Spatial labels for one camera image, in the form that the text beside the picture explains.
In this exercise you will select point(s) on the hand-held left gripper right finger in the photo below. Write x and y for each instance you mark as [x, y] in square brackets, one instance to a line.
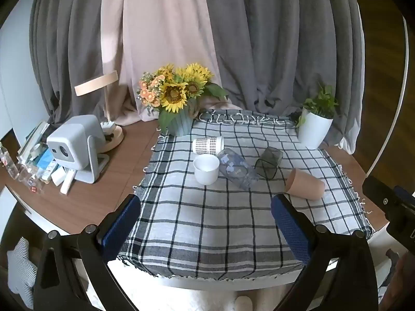
[291, 233]

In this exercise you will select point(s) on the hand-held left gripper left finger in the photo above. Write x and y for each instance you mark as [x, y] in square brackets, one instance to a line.
[121, 223]

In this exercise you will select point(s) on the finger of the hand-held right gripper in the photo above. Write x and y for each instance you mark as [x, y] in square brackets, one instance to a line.
[384, 196]

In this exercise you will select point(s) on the person's right forearm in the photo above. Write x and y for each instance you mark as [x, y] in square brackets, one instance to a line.
[402, 281]

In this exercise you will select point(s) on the pink terracotta cup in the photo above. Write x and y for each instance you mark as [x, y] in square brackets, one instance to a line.
[306, 186]

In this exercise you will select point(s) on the dark smoked glass cup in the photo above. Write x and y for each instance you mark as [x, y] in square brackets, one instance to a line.
[269, 163]

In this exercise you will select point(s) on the clear flower-print glass cup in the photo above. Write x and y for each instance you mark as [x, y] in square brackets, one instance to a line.
[238, 170]

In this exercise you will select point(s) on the white cup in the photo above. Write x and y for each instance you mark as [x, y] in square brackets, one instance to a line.
[206, 170]

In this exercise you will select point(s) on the black patterned paper cup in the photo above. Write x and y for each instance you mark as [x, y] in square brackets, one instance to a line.
[207, 145]

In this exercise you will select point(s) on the white remote control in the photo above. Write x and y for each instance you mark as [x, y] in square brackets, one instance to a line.
[67, 183]

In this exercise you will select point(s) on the small white box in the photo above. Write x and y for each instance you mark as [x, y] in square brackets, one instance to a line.
[58, 176]

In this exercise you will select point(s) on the grey checked cloth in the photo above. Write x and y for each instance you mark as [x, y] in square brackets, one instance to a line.
[207, 220]

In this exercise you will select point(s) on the small white round object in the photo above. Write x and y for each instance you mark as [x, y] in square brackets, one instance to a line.
[243, 304]

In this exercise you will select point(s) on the wooden desk lamp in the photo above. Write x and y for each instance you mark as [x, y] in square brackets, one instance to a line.
[112, 136]

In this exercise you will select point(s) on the grey projector on stand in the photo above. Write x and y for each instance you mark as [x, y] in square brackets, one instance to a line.
[76, 141]

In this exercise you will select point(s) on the green plant in white pot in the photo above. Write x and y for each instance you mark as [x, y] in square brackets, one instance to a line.
[314, 128]

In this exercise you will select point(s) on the blue packet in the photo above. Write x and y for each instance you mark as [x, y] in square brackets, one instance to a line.
[45, 162]

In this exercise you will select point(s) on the small white device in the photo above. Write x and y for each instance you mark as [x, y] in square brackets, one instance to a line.
[108, 126]

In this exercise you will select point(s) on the clear plastic bottle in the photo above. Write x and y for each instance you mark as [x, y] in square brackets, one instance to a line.
[8, 162]
[32, 181]

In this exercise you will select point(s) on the striped star cushion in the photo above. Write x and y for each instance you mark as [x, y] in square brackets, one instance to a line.
[21, 272]

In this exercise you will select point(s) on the green ribbed vase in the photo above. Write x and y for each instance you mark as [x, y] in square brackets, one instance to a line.
[181, 123]

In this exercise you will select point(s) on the sunflower bouquet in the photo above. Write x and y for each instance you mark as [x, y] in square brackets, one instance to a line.
[175, 94]

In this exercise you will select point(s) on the grey curtain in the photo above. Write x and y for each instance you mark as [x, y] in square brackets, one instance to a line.
[68, 45]
[285, 45]

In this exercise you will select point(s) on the pink curtain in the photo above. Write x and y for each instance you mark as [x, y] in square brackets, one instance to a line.
[162, 29]

